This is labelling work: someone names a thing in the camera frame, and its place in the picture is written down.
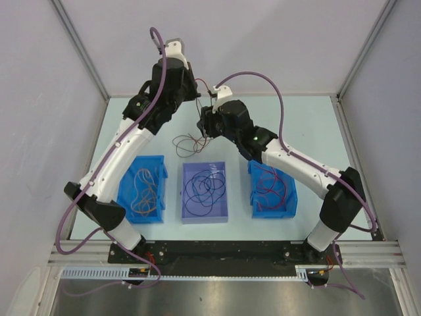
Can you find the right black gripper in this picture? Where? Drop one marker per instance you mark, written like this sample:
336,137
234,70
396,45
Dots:
206,122

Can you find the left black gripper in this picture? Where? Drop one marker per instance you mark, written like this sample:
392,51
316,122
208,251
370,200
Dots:
192,93

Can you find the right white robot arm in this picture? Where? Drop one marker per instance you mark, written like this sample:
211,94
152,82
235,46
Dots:
340,191

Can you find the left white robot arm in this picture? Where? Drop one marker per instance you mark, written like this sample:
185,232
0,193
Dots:
93,195

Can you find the middle purple tray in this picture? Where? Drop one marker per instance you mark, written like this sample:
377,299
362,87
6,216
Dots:
204,193

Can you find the left blue bin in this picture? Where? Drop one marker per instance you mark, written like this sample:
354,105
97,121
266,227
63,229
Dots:
142,190

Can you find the blue bin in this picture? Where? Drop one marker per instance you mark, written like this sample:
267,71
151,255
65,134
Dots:
142,190
273,192

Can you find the right blue bin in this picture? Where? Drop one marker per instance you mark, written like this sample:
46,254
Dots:
273,192

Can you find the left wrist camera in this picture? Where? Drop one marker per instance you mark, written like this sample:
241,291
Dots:
174,48

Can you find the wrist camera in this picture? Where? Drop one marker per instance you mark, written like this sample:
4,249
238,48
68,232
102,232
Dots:
222,94
174,48

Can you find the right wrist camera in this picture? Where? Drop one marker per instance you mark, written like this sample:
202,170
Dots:
222,94

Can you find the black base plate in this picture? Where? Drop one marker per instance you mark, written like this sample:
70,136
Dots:
226,259

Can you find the slotted cable duct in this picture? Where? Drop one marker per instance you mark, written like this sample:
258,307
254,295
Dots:
217,277

